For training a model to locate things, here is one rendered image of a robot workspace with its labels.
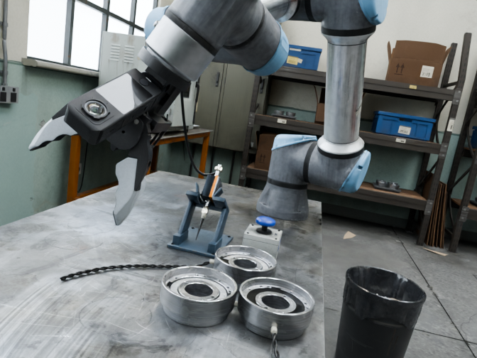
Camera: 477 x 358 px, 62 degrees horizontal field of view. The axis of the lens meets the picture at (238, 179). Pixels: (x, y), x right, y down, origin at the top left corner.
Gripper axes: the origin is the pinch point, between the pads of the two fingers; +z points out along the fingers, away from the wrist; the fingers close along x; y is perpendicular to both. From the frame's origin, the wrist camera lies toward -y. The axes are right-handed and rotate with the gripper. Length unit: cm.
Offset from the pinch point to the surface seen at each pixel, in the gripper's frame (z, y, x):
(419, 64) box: -137, 352, -66
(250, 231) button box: -2.6, 30.0, -23.4
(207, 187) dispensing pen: -3.7, 30.0, -11.2
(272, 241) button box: -4.6, 28.0, -27.6
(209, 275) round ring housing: 1.0, 10.1, -21.4
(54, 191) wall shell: 117, 201, 82
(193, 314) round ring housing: 1.8, 0.0, -22.3
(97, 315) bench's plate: 9.8, -1.6, -13.1
